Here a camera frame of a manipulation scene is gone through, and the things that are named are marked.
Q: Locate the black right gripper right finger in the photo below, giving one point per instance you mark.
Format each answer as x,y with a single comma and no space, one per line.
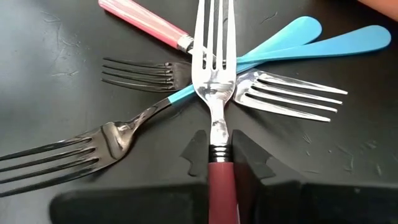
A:
252,168

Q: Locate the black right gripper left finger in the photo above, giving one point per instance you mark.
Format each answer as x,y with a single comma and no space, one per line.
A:
199,155

